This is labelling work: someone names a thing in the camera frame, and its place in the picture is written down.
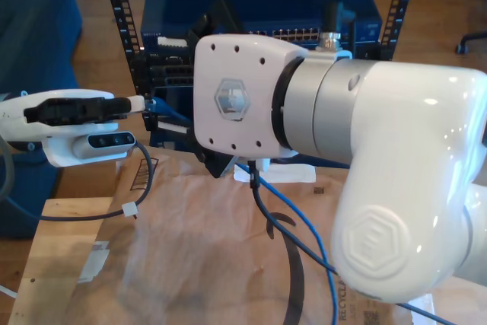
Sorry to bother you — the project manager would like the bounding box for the blue network cable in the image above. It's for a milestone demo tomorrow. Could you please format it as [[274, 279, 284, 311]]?
[[144, 97, 456, 325]]

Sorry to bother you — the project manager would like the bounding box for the black rack server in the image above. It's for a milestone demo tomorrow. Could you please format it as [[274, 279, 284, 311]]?
[[144, 50, 381, 88]]

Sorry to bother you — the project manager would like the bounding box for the black rack shelf tray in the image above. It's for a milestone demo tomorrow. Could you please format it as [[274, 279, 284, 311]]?
[[143, 84, 194, 132]]

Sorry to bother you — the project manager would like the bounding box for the blue sofa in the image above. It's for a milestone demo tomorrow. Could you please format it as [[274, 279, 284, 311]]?
[[0, 0, 84, 241]]

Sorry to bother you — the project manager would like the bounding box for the brown paper mailer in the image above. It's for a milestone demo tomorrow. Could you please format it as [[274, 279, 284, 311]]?
[[9, 145, 437, 325]]

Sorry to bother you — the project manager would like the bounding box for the black office chair base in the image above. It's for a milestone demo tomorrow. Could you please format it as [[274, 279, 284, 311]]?
[[455, 30, 487, 55]]

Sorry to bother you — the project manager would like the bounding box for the black rack frame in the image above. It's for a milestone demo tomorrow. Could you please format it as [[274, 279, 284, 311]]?
[[100, 0, 422, 132]]

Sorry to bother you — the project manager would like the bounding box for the black camera cable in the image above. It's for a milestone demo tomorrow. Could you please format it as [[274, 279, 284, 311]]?
[[37, 142, 154, 223], [247, 157, 340, 276]]

